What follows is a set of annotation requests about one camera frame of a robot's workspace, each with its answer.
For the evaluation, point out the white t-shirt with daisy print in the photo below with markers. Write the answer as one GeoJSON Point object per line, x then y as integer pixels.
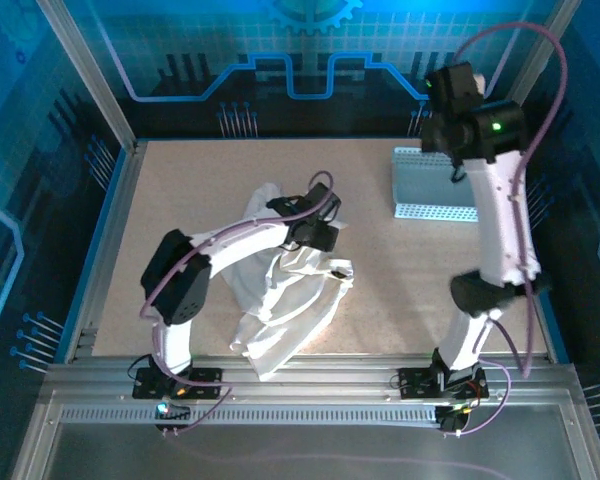
{"type": "Point", "coordinates": [280, 300]}

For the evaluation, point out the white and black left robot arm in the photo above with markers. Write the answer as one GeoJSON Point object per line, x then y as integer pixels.
{"type": "Point", "coordinates": [250, 235]}

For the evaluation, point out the pale blue perforated basket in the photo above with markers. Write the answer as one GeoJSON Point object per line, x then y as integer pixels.
{"type": "Point", "coordinates": [425, 190]}

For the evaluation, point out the black controller box with LED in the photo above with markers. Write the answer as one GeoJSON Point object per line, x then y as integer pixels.
{"type": "Point", "coordinates": [177, 412]}
{"type": "Point", "coordinates": [452, 420]}

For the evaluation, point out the grey metal panel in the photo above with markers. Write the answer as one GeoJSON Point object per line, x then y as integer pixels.
{"type": "Point", "coordinates": [130, 450]}

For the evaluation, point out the aluminium frame post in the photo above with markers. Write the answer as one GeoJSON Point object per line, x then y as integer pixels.
{"type": "Point", "coordinates": [545, 50]}
{"type": "Point", "coordinates": [95, 80]}

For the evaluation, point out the aluminium frame cross rail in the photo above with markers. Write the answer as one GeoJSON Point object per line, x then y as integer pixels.
{"type": "Point", "coordinates": [310, 375]}

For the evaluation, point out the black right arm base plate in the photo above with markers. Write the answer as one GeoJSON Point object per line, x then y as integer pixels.
{"type": "Point", "coordinates": [415, 382]}

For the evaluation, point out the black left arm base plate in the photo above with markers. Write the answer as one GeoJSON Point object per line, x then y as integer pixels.
{"type": "Point", "coordinates": [207, 384]}

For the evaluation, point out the aluminium frame side rail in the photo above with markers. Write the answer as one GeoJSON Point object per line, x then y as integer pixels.
{"type": "Point", "coordinates": [111, 250]}

